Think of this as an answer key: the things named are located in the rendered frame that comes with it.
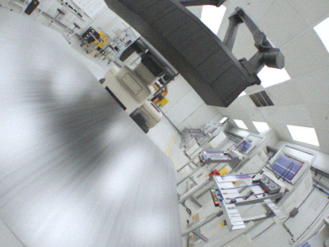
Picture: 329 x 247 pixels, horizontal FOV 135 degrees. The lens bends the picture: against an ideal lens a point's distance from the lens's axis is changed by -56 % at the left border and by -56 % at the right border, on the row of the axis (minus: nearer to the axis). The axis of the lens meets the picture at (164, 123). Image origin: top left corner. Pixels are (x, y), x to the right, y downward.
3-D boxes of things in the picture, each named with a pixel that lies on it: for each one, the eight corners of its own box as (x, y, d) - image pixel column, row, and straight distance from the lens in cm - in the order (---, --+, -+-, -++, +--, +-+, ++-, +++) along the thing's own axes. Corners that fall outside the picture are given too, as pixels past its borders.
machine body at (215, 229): (184, 249, 187) (232, 224, 166) (185, 216, 236) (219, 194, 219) (212, 264, 234) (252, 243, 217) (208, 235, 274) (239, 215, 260)
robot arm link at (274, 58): (269, 49, 65) (257, 35, 61) (291, 50, 59) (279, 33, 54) (261, 72, 60) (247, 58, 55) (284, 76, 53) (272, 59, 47)
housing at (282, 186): (277, 198, 180) (281, 186, 173) (260, 182, 214) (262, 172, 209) (282, 196, 185) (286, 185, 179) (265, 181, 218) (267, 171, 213)
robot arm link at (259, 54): (262, 61, 62) (255, 48, 60) (274, 61, 58) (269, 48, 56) (253, 70, 58) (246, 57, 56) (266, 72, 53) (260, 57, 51)
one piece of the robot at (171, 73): (123, 62, 86) (152, 37, 87) (156, 97, 80) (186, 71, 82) (114, 55, 71) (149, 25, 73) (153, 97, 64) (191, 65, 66)
